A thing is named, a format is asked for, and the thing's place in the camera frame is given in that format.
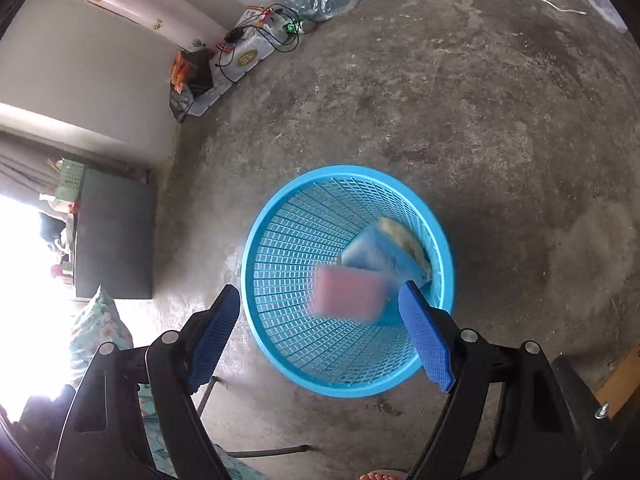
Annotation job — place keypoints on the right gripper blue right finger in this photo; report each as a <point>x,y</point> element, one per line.
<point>432,332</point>

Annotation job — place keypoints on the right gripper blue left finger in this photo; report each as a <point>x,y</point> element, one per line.
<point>207,333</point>

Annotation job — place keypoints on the pink small box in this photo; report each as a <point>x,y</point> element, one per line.
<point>348,293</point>

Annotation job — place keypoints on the light blue packet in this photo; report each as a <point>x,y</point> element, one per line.
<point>373,250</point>

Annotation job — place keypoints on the yellow paper bag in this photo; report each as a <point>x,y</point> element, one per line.
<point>405,239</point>

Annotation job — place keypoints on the floral blue quilt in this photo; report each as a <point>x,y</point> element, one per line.
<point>133,418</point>

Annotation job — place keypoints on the grey side cabinet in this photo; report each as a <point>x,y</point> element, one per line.
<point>114,237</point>

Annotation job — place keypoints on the blue plastic waste basket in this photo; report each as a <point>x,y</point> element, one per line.
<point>307,224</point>

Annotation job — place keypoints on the green plastic basket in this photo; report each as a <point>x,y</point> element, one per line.
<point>70,174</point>

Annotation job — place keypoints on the black orange snack bags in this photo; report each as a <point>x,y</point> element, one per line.
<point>189,79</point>

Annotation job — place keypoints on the pink rolled wallpaper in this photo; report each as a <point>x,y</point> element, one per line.
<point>175,20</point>

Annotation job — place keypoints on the white flat box with cables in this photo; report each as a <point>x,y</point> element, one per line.
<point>260,32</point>

